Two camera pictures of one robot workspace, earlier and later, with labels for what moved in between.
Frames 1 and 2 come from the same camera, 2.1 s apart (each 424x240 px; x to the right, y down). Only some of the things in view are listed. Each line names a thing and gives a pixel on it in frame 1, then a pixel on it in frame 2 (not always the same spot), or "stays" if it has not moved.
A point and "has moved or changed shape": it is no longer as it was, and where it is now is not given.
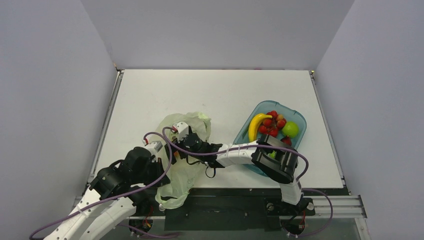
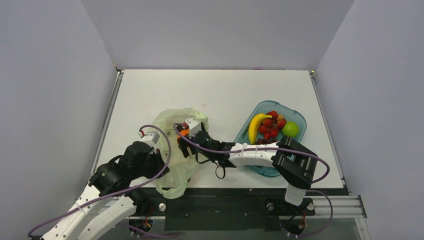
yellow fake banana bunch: [254, 121] stays
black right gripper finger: [173, 160] to [182, 145]
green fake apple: [291, 128] stays
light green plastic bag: [186, 135] has moved or changed shape
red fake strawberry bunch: [271, 126] stays
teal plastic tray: [263, 107] stays
